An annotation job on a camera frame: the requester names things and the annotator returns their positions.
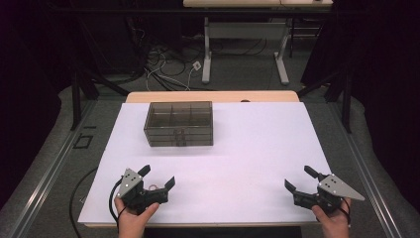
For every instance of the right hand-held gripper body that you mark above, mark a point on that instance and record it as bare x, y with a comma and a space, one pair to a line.
333, 186

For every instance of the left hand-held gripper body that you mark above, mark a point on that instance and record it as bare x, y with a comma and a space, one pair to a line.
130, 183

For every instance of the smoky transparent drawer box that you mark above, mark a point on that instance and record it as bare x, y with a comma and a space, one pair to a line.
178, 115

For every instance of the person's right hand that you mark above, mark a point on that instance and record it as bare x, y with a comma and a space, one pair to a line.
335, 224

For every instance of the person's left hand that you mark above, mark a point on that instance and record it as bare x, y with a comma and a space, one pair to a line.
132, 223

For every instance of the white paper sheet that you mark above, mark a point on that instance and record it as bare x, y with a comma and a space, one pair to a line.
247, 148

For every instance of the black metal stand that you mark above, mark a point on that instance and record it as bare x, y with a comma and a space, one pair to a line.
76, 99
346, 105

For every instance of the dark table grommet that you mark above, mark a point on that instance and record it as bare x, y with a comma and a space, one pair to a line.
245, 100

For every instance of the dark curtain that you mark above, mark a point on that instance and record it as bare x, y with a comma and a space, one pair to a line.
386, 82
26, 82

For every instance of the white power adapter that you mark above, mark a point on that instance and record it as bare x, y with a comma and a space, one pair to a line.
196, 65

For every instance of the white-framed desk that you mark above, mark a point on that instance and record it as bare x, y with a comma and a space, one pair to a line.
244, 31

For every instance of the aluminium floor rail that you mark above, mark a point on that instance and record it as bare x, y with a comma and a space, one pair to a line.
49, 175
366, 178

